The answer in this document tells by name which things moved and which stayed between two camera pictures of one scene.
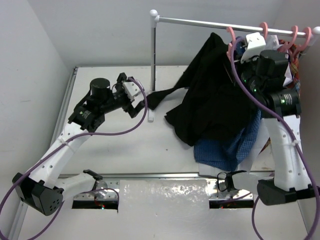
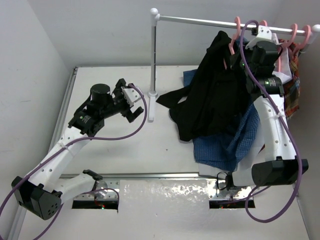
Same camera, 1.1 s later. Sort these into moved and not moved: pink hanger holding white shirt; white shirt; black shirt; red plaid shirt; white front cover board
Moved: pink hanger holding white shirt; black shirt
Not moved: white front cover board; white shirt; red plaid shirt
